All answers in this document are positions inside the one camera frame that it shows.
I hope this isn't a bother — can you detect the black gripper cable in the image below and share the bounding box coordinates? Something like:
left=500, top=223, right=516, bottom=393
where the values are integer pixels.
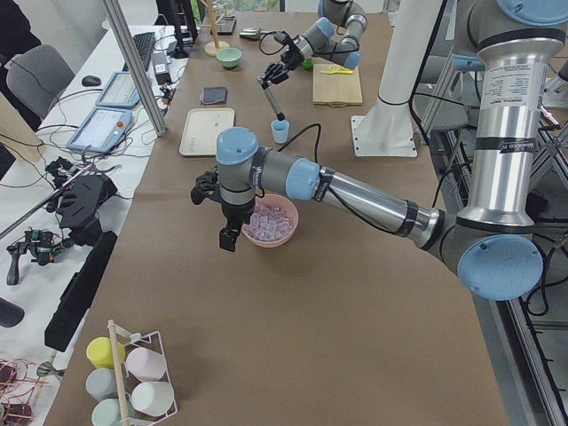
left=279, top=122, right=322, bottom=156
left=258, top=29, right=294, bottom=57

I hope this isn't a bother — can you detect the steel muddler with black tip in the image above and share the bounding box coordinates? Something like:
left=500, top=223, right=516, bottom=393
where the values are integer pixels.
left=263, top=86, right=286, bottom=121

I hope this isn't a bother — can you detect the black power box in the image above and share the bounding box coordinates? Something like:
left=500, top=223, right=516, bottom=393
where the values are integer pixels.
left=151, top=51, right=172, bottom=85

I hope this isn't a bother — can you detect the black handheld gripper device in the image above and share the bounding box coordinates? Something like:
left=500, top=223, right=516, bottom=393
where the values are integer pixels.
left=6, top=157, right=117, bottom=286

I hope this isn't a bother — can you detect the grey folded cloth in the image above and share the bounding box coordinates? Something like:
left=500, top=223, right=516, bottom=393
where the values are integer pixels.
left=200, top=86, right=228, bottom=105

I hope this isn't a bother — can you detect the grey office chair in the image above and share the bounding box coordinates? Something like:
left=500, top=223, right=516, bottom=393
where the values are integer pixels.
left=6, top=44, right=75, bottom=119

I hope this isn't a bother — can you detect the pile of clear ice cubes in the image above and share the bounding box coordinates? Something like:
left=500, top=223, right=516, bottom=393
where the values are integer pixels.
left=243, top=203, right=296, bottom=243

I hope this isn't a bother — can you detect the pink cup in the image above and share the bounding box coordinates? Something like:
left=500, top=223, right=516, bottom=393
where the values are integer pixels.
left=126, top=347, right=167, bottom=382

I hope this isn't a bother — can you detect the light blue plastic cup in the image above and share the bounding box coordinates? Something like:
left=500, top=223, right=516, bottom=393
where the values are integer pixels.
left=271, top=119, right=290, bottom=145

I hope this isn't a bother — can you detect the blue teach pendant far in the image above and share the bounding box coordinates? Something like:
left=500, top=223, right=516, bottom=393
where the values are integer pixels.
left=96, top=72, right=140, bottom=109

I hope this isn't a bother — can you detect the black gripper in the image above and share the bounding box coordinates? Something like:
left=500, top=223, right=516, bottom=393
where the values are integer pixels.
left=219, top=201, right=254, bottom=252
left=256, top=44, right=302, bottom=90

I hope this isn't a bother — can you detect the white cup rack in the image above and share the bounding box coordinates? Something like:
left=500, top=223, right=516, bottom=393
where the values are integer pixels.
left=107, top=319, right=178, bottom=425

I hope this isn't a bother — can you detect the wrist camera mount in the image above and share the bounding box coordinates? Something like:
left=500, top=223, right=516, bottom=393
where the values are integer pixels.
left=190, top=170, right=222, bottom=205
left=273, top=31, right=295, bottom=46

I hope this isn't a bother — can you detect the green lime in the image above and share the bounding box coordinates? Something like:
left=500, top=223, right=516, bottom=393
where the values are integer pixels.
left=302, top=58, right=313, bottom=71

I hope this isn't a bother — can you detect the mint green bowl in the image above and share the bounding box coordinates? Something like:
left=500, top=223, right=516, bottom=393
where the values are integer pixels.
left=216, top=47, right=242, bottom=69

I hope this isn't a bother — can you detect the white cup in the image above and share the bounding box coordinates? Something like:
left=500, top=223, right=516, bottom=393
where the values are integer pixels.
left=130, top=382, right=174, bottom=417

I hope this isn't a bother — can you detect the mint green cup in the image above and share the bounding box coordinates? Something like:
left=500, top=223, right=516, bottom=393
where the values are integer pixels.
left=91, top=398, right=122, bottom=426

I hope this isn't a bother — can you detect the black keyboard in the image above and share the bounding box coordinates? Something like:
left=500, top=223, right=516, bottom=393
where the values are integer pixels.
left=132, top=32, right=155, bottom=71

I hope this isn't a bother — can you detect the blue teach pendant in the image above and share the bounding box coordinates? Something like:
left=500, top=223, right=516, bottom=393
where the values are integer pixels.
left=67, top=107, right=132, bottom=154
left=96, top=72, right=140, bottom=109

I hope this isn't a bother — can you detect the black long bar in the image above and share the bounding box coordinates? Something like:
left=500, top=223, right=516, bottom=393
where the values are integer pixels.
left=43, top=231, right=117, bottom=352

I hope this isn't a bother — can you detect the cream rabbit tray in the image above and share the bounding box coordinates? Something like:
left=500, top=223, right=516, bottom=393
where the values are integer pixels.
left=178, top=107, right=235, bottom=157

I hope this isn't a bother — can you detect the black computer mouse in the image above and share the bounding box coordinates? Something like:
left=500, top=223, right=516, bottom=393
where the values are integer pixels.
left=81, top=75, right=101, bottom=87

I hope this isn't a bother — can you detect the pink bowl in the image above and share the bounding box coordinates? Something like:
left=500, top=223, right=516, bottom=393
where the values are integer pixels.
left=242, top=193, right=298, bottom=248

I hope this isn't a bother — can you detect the wooden cutting board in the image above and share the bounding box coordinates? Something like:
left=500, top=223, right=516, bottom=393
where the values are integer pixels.
left=312, top=63, right=363, bottom=107

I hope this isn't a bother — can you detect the yellow cup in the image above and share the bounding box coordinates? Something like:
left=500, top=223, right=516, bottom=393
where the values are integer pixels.
left=86, top=336, right=114, bottom=369

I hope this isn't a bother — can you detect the blue teach pendant near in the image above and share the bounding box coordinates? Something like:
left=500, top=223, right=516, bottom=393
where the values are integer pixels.
left=67, top=107, right=132, bottom=154

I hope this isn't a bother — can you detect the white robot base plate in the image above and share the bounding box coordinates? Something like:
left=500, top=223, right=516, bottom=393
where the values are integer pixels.
left=350, top=113, right=417, bottom=158

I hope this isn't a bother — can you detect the grey cup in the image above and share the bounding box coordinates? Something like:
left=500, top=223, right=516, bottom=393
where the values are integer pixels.
left=85, top=368, right=118, bottom=402

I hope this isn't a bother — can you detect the wooden stand with round base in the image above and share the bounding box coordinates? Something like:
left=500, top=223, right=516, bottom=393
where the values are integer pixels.
left=201, top=0, right=230, bottom=57

